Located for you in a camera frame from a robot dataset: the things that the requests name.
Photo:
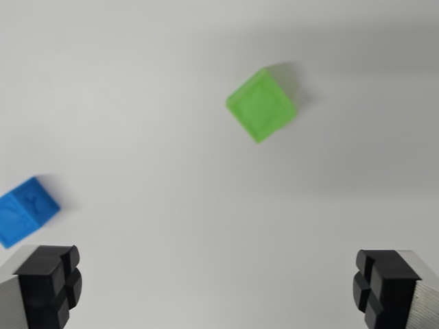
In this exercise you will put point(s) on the blue cube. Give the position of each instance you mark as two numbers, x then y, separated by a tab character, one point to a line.
24	210

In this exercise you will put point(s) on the green cube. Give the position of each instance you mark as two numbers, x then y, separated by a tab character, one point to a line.
261	104

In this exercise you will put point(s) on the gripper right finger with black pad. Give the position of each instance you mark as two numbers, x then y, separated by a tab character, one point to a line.
394	288

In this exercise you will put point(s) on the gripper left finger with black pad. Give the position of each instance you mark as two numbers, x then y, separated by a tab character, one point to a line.
41	284

